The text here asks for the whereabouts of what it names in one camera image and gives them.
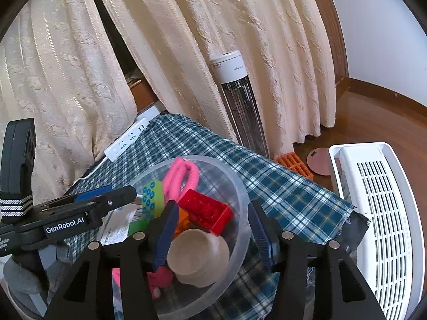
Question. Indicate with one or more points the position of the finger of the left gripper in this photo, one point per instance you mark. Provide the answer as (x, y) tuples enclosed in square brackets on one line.
[(72, 198), (78, 217)]

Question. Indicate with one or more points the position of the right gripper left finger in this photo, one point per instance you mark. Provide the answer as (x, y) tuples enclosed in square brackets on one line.
[(87, 290)]

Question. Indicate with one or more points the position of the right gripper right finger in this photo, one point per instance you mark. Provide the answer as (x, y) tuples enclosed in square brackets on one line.
[(341, 291)]

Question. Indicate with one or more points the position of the white medicine box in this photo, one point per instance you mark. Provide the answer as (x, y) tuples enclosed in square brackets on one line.
[(116, 225)]

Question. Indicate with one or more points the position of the green blue-dotted block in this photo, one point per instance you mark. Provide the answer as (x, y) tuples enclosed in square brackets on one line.
[(152, 199)]

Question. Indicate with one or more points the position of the orange toy brick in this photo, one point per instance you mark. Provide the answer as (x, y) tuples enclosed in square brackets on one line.
[(183, 223)]

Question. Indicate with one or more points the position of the red toy brick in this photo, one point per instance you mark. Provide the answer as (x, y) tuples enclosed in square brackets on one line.
[(205, 212)]

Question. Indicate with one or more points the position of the white plastic cap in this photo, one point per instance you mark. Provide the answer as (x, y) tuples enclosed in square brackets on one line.
[(198, 258)]

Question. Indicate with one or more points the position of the green pink brick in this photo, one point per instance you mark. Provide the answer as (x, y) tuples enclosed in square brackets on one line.
[(137, 226)]

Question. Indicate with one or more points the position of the short pink foam roller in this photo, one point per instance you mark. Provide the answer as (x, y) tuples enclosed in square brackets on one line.
[(183, 175)]

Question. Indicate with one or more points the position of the long pink foam roller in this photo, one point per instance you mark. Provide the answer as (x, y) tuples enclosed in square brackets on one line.
[(158, 280)]

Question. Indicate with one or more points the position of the grey gloved hand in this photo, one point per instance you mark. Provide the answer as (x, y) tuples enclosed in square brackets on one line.
[(33, 278)]

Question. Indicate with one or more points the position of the white power strip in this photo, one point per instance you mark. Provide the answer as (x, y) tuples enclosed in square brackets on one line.
[(119, 146)]

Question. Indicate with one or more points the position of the blue plaid tablecloth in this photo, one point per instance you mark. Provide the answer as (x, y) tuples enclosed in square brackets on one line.
[(307, 209)]

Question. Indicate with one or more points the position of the clear plastic bowl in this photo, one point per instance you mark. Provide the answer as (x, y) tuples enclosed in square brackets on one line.
[(217, 181)]

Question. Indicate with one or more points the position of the white slatted appliance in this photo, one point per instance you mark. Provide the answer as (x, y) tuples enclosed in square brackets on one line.
[(392, 254)]

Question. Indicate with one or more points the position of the cream patterned curtain left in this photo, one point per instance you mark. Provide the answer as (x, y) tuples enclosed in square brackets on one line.
[(58, 68)]

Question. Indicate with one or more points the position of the round pink scale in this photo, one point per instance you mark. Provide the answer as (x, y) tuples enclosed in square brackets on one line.
[(318, 161)]

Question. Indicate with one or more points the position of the orange foot massager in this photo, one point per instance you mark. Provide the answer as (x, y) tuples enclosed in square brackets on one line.
[(292, 162)]

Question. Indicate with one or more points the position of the white tower heater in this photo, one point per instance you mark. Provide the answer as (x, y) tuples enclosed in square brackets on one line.
[(230, 72)]

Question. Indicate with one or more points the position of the cream curtain right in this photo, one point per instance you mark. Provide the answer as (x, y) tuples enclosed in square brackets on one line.
[(284, 46)]

